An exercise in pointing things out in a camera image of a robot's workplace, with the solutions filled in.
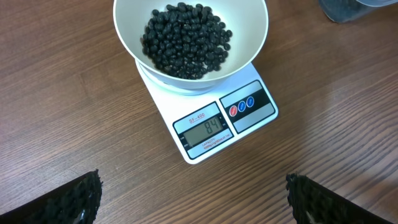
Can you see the white round bowl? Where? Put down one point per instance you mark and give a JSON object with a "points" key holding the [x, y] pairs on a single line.
{"points": [[247, 19]]}

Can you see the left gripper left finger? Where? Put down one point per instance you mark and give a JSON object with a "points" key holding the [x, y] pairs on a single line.
{"points": [[77, 202]]}

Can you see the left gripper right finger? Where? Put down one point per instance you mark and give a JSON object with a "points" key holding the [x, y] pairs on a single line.
{"points": [[313, 203]]}

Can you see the clear plastic container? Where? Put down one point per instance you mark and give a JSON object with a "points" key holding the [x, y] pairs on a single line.
{"points": [[341, 11]]}

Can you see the black beans in bowl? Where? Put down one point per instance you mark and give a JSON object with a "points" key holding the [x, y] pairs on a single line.
{"points": [[186, 41]]}

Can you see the white digital kitchen scale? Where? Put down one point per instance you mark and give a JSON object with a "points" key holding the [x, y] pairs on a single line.
{"points": [[203, 122]]}

